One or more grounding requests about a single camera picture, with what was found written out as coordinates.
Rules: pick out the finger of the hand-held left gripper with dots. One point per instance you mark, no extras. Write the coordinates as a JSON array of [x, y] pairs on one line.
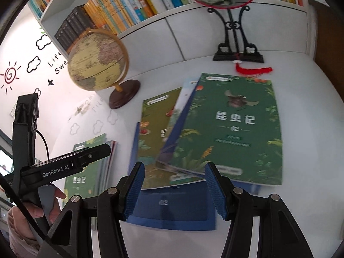
[[94, 153]]

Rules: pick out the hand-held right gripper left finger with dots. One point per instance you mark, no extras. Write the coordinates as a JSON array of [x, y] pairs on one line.
[[133, 193]]

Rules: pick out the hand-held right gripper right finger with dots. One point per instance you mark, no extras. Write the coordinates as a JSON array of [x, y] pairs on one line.
[[216, 193]]

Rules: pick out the bright green leafy book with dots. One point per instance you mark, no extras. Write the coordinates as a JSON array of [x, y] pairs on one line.
[[86, 166]]

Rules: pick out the plain blue book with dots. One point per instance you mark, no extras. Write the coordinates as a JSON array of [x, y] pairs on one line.
[[174, 207]]

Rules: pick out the dark green insect book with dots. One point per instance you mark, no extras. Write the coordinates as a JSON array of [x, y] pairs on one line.
[[228, 139]]

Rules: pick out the olive green flower book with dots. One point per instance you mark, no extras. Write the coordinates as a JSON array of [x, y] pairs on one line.
[[150, 129]]

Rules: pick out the set of black books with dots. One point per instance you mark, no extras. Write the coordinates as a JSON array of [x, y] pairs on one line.
[[72, 27]]

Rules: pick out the row of yellow orange books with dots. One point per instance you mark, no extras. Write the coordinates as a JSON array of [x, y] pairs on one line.
[[118, 8]]

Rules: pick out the person's left hand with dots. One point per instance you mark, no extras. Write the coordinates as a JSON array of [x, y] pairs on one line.
[[21, 220]]

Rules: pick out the black outline cloud sticker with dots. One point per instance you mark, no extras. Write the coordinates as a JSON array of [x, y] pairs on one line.
[[28, 67], [35, 91], [37, 44]]

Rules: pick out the antique style desk globe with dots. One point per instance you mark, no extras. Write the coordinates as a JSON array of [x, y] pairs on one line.
[[91, 61]]

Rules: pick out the red tassel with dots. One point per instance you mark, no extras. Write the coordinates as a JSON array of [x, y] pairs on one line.
[[252, 72]]

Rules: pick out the white bookshelf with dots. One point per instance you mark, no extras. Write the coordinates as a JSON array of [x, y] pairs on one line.
[[188, 32]]

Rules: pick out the brown wooden cabinet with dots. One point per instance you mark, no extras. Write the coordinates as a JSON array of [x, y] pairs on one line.
[[328, 32]]

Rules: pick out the black bird wall sticker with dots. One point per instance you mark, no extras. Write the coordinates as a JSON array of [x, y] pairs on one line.
[[50, 82]]

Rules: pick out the red sun wall sticker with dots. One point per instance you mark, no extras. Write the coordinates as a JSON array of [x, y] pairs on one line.
[[10, 75]]

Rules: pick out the black lettering wall sticker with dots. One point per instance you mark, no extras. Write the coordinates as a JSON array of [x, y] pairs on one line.
[[57, 71]]

